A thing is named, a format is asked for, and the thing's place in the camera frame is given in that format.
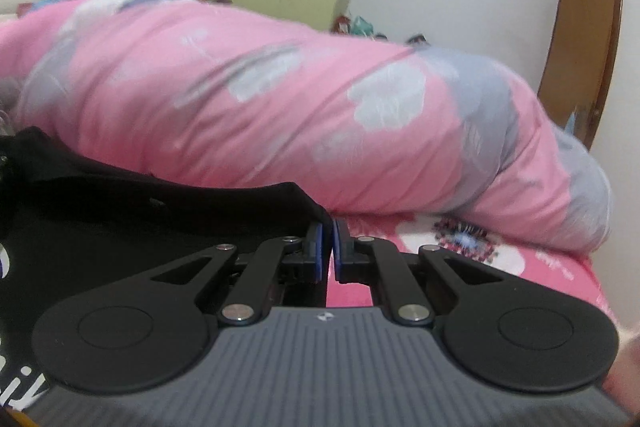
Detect pink flower print blanket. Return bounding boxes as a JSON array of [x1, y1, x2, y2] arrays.
[[325, 211, 626, 338]]

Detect pink grey floral quilt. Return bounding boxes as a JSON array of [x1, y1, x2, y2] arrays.
[[0, 0, 614, 254]]

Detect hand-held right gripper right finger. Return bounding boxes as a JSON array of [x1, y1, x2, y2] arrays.
[[332, 218, 506, 326]]

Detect brown wooden door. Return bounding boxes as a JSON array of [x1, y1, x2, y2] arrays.
[[537, 0, 626, 154]]

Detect teal plastic bag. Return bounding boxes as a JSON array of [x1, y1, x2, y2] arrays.
[[349, 14, 375, 38]]

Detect black printed t-shirt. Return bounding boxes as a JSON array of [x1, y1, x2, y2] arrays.
[[0, 126, 327, 410]]

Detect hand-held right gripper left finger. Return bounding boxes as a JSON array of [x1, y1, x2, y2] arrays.
[[150, 220, 331, 326]]

